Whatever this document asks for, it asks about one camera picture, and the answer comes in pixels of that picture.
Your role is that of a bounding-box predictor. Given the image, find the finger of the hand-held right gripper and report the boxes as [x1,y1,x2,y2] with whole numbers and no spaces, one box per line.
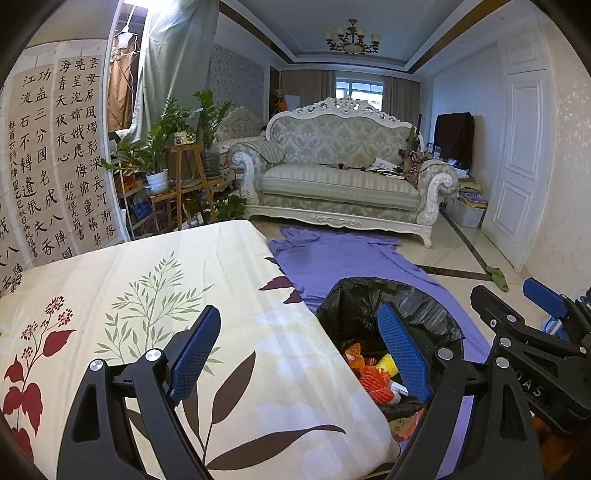
[470,285,579,360]
[523,278,591,347]

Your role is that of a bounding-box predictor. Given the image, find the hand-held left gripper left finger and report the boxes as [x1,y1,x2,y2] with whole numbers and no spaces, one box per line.
[58,305,222,480]

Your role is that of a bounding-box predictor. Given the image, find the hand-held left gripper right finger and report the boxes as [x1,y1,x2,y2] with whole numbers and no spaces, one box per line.
[376,302,541,480]

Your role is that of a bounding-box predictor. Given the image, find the red foam net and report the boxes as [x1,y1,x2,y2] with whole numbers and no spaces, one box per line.
[359,366,393,404]

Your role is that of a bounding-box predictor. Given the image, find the orange printed wrapper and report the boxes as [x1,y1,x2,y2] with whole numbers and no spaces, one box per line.
[344,342,368,370]

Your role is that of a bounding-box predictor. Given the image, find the black-lined trash bin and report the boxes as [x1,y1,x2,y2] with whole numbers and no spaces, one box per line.
[316,276,466,423]

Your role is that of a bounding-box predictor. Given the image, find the green slippers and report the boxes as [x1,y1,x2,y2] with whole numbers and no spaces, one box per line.
[486,266,509,292]

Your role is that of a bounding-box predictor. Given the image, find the cardboard box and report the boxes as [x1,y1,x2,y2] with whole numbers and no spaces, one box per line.
[390,408,423,446]

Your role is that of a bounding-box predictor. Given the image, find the floral cream tablecloth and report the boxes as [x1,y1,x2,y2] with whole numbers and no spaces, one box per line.
[0,219,402,480]

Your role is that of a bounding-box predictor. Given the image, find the clear storage box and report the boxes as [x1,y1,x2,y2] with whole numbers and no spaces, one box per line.
[445,182,488,229]

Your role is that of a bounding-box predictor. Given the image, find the purple floor cloth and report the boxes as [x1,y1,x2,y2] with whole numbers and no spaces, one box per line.
[268,225,492,480]

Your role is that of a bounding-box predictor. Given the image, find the white door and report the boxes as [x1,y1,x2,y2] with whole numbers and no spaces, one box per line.
[480,44,552,273]

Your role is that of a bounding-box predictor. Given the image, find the small floor plant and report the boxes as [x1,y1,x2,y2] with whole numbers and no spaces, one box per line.
[213,194,247,221]

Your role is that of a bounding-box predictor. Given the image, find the tiger striped cloth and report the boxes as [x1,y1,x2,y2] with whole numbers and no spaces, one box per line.
[404,150,437,185]

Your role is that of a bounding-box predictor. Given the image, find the potted plant white pot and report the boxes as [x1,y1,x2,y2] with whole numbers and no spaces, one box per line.
[99,99,204,195]

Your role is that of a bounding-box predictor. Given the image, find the dark covered cabinet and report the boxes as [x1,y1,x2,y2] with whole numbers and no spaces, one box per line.
[435,112,476,174]

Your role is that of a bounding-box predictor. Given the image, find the ornate white sofa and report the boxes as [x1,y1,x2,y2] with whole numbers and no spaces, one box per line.
[228,98,460,249]

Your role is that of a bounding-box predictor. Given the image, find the loose papers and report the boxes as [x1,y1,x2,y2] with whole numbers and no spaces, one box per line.
[365,158,407,178]

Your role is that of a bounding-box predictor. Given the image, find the wooden plant stand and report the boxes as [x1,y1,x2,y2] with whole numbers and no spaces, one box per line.
[150,143,234,232]

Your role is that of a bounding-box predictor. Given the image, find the dark toy rifle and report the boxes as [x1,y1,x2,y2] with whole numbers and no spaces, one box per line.
[405,114,423,160]

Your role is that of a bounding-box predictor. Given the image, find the calligraphy paper sheet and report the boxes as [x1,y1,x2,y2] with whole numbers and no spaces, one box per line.
[0,88,26,301]
[6,69,65,271]
[54,39,118,259]

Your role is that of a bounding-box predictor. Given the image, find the beige window curtain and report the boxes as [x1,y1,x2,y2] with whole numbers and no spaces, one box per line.
[384,76,421,123]
[279,69,337,116]

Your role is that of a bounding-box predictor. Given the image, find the ornate white armchair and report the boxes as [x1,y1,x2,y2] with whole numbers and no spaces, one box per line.
[215,105,269,153]

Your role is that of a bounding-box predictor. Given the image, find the tall leafy potted plant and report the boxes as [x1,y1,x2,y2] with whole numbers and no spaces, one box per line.
[191,89,232,178]

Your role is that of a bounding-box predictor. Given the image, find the window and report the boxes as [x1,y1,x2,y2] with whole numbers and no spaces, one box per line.
[335,78,385,107]

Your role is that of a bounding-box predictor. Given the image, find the brown patterned curtain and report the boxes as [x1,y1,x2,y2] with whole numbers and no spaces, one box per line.
[107,44,139,132]

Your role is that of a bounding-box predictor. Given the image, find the grey-green curtain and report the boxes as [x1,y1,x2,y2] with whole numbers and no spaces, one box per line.
[124,0,220,144]

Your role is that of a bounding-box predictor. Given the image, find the chandelier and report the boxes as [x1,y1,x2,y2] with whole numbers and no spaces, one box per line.
[323,18,383,55]

